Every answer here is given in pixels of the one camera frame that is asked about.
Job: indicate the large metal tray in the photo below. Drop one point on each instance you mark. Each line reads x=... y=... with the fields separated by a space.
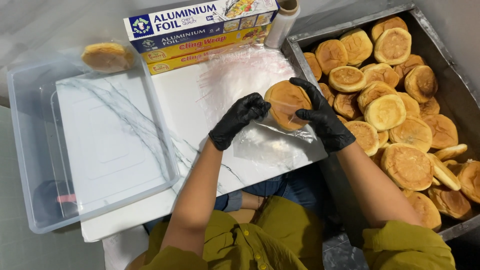
x=457 y=93

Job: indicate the blue white foil box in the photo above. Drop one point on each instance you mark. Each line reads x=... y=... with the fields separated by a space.
x=187 y=20

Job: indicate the clear plastic bag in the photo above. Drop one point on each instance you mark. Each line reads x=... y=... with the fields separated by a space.
x=279 y=132

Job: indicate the clear plastic storage tub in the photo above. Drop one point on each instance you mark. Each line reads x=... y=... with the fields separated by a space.
x=105 y=150

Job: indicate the person's left hand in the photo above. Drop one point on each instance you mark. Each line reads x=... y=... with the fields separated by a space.
x=234 y=122

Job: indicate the cling film roll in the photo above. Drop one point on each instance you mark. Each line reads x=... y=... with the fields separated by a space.
x=282 y=24

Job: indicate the blue jeans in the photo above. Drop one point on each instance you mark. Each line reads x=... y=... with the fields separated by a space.
x=296 y=185

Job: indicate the olive green shirt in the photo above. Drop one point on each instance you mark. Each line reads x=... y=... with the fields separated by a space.
x=285 y=240

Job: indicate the pile of burger buns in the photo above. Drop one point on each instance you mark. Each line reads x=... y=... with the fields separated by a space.
x=386 y=112

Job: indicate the yellow cling wrap box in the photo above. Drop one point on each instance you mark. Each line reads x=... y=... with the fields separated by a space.
x=202 y=44

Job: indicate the bagged burger bun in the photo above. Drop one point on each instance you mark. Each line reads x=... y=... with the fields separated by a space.
x=107 y=57

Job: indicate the black and pink object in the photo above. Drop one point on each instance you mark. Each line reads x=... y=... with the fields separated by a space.
x=50 y=198

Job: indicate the person's right hand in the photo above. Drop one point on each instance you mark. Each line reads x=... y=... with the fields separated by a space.
x=327 y=120

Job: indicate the person's left fingers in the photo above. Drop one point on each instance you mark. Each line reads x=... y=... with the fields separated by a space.
x=255 y=105

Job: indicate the stack of clear plastic bags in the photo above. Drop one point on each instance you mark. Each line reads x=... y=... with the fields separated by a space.
x=240 y=75

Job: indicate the golden brown burger bun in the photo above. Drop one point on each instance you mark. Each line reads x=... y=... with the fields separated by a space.
x=285 y=104

